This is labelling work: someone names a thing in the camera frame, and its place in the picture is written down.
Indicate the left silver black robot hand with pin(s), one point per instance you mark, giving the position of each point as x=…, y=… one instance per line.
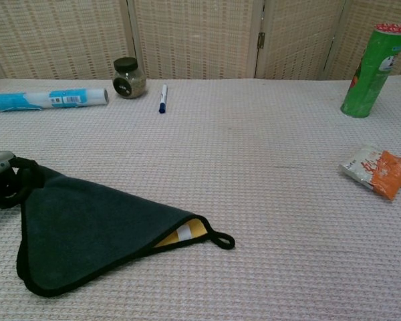
x=0, y=187

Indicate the yellow cloth black trim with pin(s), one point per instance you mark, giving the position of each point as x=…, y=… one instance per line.
x=87, y=227

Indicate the blue white plastic roll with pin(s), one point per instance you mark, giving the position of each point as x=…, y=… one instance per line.
x=46, y=99

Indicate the glass jar black lid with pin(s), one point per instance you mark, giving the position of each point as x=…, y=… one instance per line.
x=130, y=83

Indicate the white marker blue cap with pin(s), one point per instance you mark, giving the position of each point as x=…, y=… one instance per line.
x=163, y=98

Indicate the beige woven folding screen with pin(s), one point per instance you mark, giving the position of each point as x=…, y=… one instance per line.
x=194, y=36

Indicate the white woven tablecloth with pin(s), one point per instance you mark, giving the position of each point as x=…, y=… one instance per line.
x=247, y=167

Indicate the metal screen hinge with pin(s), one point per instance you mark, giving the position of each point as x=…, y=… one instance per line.
x=261, y=40

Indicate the orange white snack packet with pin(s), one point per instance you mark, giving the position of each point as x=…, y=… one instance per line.
x=377, y=170

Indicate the green chips can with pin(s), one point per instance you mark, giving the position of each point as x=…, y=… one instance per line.
x=371, y=73

